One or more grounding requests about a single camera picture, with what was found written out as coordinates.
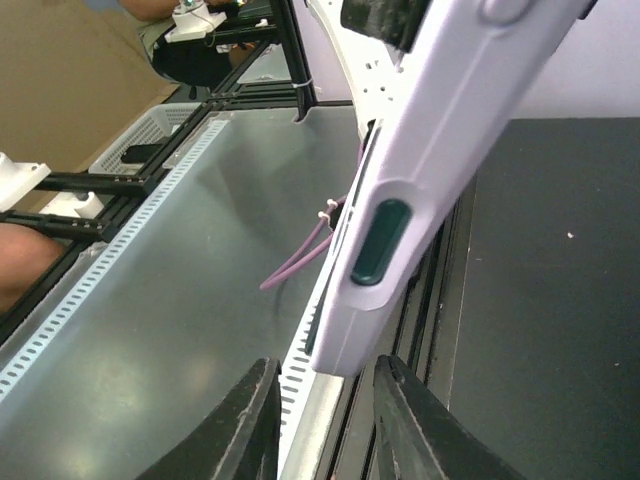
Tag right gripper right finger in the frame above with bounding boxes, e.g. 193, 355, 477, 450
373, 355, 523, 479

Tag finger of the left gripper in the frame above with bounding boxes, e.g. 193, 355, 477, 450
340, 0, 431, 53

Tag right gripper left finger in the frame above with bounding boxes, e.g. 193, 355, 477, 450
139, 358, 281, 480

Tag lavender cased phone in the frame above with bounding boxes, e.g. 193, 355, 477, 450
307, 1, 592, 377

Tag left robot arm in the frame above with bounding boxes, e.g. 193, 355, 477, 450
294, 1, 413, 137

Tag seated person in background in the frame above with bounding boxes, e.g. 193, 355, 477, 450
118, 0, 256, 89

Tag white plastic basket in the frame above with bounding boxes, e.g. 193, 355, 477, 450
87, 102, 203, 176

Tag light blue slotted cable duct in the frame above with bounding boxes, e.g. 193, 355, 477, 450
1, 117, 228, 398

